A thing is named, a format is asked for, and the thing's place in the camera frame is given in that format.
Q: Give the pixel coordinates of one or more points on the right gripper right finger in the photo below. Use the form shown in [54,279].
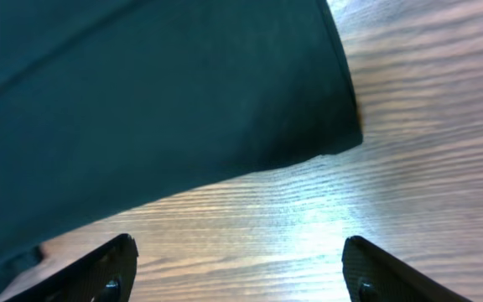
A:
[373,275]

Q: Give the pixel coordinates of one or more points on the black garment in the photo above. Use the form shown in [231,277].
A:
[109,104]

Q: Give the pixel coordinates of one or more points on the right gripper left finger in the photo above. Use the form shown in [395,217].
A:
[106,274]

